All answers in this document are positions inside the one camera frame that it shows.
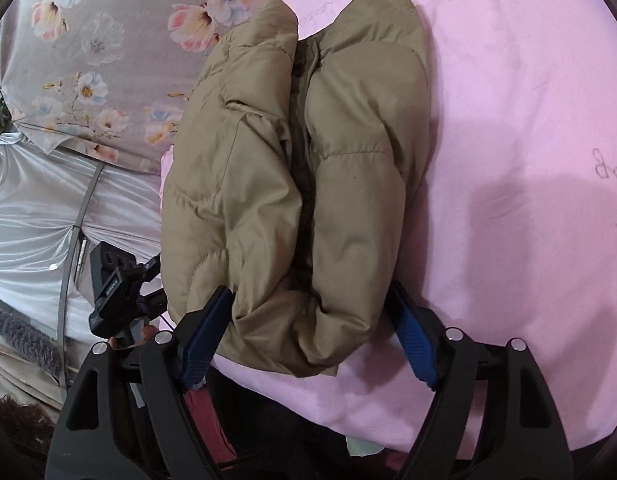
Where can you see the pink bed sheet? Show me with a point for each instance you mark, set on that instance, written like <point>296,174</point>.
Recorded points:
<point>513,110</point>

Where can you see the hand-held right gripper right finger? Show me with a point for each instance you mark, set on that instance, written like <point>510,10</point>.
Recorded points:
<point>413,345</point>

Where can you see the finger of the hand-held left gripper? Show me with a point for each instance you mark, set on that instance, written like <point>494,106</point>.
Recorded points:
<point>148,270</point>
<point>156,305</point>

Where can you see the brown furry cloth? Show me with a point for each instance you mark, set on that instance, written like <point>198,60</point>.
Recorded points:
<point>18,425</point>

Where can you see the grey fuzzy cloth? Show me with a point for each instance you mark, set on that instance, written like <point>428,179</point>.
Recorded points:
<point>23,340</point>

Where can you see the grey floral bed sheet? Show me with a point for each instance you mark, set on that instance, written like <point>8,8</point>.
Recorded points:
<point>138,85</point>

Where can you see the person's left hand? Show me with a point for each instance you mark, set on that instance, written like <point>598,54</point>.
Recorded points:
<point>149,335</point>

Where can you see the khaki quilted puffer jacket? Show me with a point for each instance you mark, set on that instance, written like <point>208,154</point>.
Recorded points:
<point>268,185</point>

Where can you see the white satin cloth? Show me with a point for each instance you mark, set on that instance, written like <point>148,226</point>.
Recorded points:
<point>28,220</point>

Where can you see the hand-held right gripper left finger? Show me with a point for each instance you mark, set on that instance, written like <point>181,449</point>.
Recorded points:
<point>208,340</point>

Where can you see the person's red clothing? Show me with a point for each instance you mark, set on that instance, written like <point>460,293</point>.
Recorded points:
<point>206,420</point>

